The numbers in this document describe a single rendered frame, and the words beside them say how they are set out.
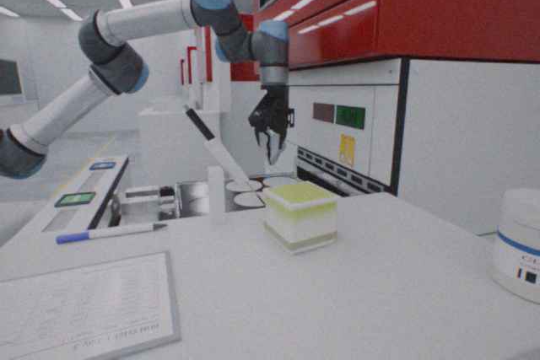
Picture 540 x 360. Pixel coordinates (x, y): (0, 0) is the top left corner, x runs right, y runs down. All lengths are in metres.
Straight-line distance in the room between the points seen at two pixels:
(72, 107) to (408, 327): 0.98
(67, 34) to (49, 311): 8.65
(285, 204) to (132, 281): 0.18
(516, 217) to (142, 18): 0.80
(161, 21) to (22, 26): 8.40
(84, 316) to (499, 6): 0.83
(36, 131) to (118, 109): 7.61
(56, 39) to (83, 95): 7.93
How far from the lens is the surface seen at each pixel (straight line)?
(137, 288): 0.36
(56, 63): 8.93
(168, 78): 8.59
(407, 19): 0.64
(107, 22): 0.92
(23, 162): 1.13
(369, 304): 0.33
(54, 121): 1.08
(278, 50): 0.78
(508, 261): 0.40
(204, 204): 0.74
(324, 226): 0.40
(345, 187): 0.75
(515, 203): 0.38
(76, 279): 0.40
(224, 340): 0.29
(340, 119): 0.77
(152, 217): 0.75
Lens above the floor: 1.17
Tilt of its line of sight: 13 degrees down
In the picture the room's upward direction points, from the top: straight up
